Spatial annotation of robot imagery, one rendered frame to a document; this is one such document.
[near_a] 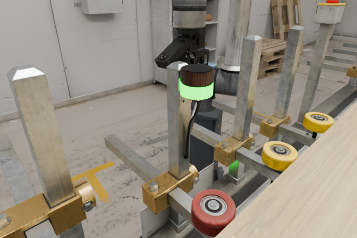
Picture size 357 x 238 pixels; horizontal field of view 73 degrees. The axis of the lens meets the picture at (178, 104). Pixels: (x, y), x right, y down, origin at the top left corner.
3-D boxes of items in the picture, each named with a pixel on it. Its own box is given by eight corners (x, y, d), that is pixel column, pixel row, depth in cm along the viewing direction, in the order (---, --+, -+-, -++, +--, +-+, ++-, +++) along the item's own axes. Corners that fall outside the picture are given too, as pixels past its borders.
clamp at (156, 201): (142, 202, 55) (141, 185, 53) (185, 175, 63) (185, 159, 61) (157, 217, 51) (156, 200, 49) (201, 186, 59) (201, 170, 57)
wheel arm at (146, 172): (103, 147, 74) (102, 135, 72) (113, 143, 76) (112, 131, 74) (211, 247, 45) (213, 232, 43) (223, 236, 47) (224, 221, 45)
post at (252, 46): (227, 183, 80) (243, 35, 60) (233, 178, 82) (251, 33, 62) (235, 189, 78) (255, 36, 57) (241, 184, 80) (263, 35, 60)
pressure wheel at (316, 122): (304, 154, 75) (313, 122, 70) (293, 140, 82) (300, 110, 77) (330, 154, 75) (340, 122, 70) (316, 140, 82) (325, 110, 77)
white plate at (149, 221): (141, 239, 59) (138, 210, 55) (210, 187, 75) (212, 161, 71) (143, 240, 59) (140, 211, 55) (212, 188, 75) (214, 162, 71)
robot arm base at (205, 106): (183, 109, 149) (183, 94, 144) (193, 98, 165) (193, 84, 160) (213, 114, 142) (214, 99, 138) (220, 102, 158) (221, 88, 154)
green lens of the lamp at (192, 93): (173, 92, 44) (173, 81, 44) (196, 85, 48) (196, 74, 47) (196, 102, 40) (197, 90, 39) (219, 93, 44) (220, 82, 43)
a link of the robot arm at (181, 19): (189, 11, 60) (164, 10, 66) (189, 32, 62) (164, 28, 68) (212, 10, 65) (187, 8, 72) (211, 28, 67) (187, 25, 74)
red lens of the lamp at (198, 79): (173, 79, 43) (173, 68, 42) (196, 73, 47) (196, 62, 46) (197, 88, 39) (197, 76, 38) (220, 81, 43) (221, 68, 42)
